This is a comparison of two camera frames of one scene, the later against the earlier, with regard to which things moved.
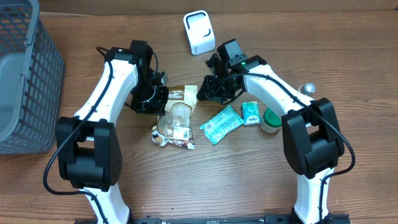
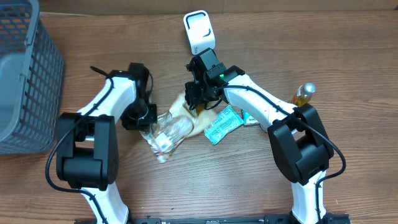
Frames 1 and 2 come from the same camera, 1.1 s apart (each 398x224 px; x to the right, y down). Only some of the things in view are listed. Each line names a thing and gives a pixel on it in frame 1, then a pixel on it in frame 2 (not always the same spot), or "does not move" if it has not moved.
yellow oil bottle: x=307 y=88 does not move
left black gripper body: x=152 y=101 to x=143 y=120
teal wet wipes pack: x=222 y=125 does not move
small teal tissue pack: x=250 y=114 does not move
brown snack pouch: x=176 y=126 to x=202 y=117
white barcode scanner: x=199 y=31 does not move
